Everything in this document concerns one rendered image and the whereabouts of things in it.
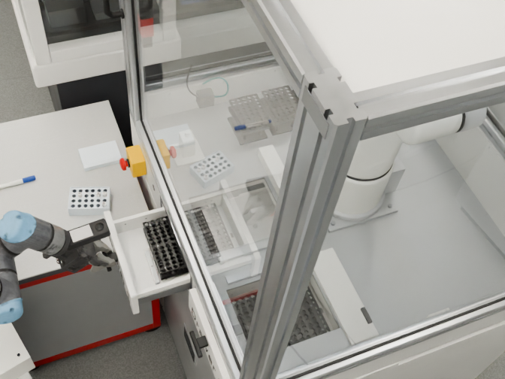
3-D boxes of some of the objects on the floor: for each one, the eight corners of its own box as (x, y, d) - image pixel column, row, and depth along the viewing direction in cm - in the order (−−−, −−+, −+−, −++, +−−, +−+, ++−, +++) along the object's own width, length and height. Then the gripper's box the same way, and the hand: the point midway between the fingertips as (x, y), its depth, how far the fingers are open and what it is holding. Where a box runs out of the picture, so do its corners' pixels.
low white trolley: (17, 385, 242) (-38, 295, 181) (-9, 251, 274) (-64, 136, 213) (164, 336, 259) (159, 239, 198) (123, 215, 291) (108, 99, 230)
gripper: (36, 234, 163) (92, 255, 181) (45, 269, 158) (101, 286, 176) (61, 216, 161) (114, 238, 179) (71, 251, 156) (125, 271, 174)
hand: (112, 256), depth 176 cm, fingers closed on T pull, 3 cm apart
